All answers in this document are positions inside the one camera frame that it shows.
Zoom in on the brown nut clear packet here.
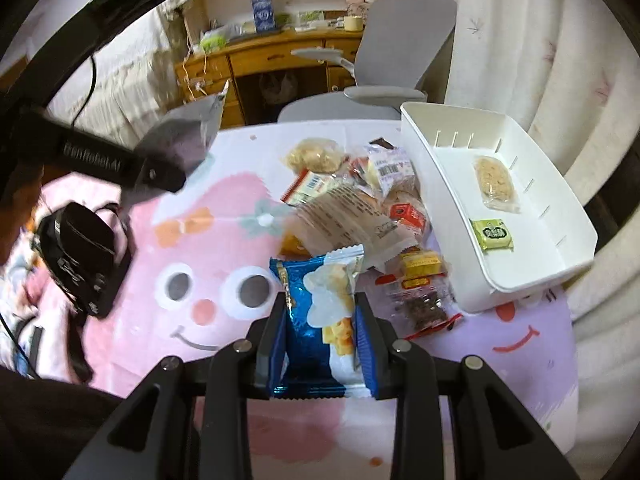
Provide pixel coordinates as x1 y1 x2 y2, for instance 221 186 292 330
387 280 464 342

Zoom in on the puffed snack clear packet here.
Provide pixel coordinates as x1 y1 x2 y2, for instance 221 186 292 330
284 138 347 174

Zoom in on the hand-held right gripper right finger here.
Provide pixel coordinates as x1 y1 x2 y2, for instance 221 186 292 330
352 292 581 480

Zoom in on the dark bin under desk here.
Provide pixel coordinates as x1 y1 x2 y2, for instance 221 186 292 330
259 72 297 107

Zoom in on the blue white snack packet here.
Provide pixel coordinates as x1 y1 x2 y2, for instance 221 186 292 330
269 244 366 399

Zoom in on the white orange oat stick packet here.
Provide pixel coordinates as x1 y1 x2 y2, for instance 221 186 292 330
280 182 422 272

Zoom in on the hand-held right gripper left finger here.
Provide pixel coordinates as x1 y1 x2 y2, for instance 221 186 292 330
65 292 288 480

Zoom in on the green tissue pack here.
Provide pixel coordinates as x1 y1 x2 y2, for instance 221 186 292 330
199 25 237 54

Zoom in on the grey foil snack packet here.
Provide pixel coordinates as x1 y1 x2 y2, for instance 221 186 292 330
120 80 231 216

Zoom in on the person's black clothing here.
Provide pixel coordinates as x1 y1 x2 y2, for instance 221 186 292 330
0 364 132 480

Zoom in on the clear packet with yellow label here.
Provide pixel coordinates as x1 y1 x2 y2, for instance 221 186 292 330
379 249 447 287

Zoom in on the small green snack packet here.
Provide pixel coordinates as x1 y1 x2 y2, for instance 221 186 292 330
470 218 515 252

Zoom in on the wooden desk with shelves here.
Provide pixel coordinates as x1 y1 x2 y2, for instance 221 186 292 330
174 0 392 129

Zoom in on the white charger cable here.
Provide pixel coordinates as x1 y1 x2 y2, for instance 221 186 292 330
179 52 212 102

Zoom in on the rice cracker clear packet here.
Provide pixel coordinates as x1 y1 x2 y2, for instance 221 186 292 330
472 156 521 214

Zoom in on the cartoon printed tablecloth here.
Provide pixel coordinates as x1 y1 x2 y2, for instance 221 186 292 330
87 119 582 462

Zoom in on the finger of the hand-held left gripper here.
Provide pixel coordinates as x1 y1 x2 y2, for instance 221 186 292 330
134 155 187 195

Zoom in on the blue paper gift bag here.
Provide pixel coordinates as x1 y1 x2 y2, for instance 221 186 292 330
251 0 277 34

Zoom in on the bread packet with barcode label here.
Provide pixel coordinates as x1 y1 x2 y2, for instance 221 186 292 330
366 143 419 197

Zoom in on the white lace cloth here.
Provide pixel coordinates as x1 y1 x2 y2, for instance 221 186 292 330
47 7 184 149

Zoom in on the red white barcode snack packet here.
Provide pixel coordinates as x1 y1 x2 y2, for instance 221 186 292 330
282 170 351 207

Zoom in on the grey office chair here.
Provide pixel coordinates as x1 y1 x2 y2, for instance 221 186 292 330
277 0 459 124

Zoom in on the white plastic bin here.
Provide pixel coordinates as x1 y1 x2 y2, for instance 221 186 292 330
400 101 599 314

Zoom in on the black handbag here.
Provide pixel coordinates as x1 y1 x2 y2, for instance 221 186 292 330
31 202 134 319

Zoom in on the clear packet with red label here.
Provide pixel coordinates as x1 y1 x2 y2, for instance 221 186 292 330
384 199 432 240

